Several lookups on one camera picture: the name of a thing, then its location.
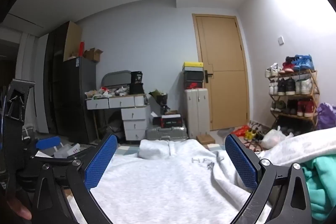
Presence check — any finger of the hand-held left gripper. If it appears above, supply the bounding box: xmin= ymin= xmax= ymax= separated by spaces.
xmin=35 ymin=136 xmax=62 ymax=151

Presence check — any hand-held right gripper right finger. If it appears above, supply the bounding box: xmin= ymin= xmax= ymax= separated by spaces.
xmin=225 ymin=134 xmax=313 ymax=224

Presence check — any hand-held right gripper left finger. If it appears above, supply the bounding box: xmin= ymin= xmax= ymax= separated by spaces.
xmin=29 ymin=133 xmax=118 ymax=224

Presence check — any light grey hoodie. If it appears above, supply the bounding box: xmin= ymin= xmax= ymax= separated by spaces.
xmin=89 ymin=139 xmax=273 ymax=224

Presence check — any person's left hand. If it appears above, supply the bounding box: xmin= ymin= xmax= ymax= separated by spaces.
xmin=5 ymin=195 xmax=32 ymax=221

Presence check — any white carton with red print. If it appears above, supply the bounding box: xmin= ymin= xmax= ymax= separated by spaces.
xmin=54 ymin=143 xmax=81 ymax=159

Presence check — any orange plastic bag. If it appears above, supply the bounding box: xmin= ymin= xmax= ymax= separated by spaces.
xmin=231 ymin=125 xmax=249 ymax=137

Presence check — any dark bag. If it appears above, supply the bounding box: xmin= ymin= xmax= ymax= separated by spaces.
xmin=105 ymin=119 xmax=125 ymax=142

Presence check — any white plastic bag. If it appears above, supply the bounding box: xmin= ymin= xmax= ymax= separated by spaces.
xmin=260 ymin=126 xmax=294 ymax=150

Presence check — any small cardboard box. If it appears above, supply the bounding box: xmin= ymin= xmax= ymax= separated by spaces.
xmin=196 ymin=134 xmax=216 ymax=146

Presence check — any dark grey fridge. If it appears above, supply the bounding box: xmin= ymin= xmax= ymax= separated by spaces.
xmin=52 ymin=56 xmax=98 ymax=145

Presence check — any white desk with drawers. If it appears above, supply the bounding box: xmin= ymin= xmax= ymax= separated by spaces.
xmin=86 ymin=94 xmax=151 ymax=142

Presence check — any white fleece cloth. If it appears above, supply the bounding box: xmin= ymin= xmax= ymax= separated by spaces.
xmin=256 ymin=127 xmax=336 ymax=167

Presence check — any white upright suitcase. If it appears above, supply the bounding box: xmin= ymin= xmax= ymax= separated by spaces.
xmin=184 ymin=88 xmax=210 ymax=139

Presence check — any black wardrobe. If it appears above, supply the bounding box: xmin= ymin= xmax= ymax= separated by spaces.
xmin=43 ymin=21 xmax=70 ymax=135

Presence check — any pile of snack packets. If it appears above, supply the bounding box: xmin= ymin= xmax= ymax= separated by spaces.
xmin=85 ymin=86 xmax=131 ymax=99

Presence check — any silver suitcase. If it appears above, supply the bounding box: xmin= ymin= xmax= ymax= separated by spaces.
xmin=146 ymin=124 xmax=188 ymax=141

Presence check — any black bag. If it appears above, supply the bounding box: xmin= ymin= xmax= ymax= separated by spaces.
xmin=129 ymin=83 xmax=145 ymax=95

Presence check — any teal sweatshirt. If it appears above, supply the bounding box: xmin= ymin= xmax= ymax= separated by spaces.
xmin=301 ymin=154 xmax=336 ymax=222

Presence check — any dark wrapped flower bouquet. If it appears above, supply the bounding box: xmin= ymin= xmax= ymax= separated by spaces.
xmin=148 ymin=89 xmax=171 ymax=115

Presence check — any wooden shoe rack with shoes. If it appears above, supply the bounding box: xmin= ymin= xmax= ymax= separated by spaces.
xmin=265 ymin=54 xmax=316 ymax=135

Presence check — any black shoe box red logo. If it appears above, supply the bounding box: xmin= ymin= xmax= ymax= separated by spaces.
xmin=184 ymin=80 xmax=204 ymax=89

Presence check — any black printed box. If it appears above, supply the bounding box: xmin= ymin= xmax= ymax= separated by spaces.
xmin=130 ymin=71 xmax=143 ymax=84

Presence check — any purple bag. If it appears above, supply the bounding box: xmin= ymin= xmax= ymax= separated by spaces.
xmin=316 ymin=102 xmax=336 ymax=131

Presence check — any plain black shoe box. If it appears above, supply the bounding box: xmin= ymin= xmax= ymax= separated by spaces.
xmin=183 ymin=72 xmax=204 ymax=82

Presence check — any open cardboard box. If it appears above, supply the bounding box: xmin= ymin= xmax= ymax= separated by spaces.
xmin=84 ymin=48 xmax=104 ymax=62

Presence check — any bamboo shoe rack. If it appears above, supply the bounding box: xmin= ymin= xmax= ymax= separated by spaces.
xmin=267 ymin=69 xmax=321 ymax=134

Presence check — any flat cardboard sheet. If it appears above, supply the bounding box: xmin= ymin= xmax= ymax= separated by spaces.
xmin=63 ymin=21 xmax=83 ymax=62

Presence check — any wooden door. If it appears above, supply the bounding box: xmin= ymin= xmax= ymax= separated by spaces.
xmin=192 ymin=13 xmax=250 ymax=131

